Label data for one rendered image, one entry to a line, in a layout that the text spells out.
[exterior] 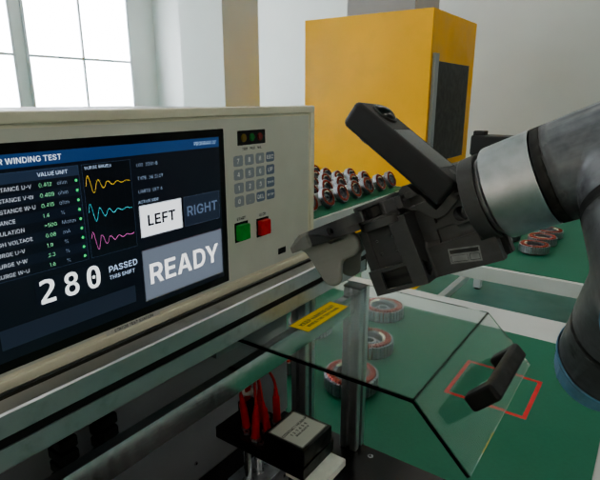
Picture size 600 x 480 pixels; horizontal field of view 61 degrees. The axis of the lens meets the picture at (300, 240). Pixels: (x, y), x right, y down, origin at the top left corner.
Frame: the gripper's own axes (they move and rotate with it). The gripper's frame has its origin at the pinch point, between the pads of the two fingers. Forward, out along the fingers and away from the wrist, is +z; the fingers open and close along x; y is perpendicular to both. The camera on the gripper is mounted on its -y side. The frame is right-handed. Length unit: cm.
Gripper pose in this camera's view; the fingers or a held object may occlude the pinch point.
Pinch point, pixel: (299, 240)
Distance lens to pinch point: 53.2
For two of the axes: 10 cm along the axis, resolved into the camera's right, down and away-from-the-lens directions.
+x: 5.7, -2.2, 7.9
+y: 3.6, 9.3, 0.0
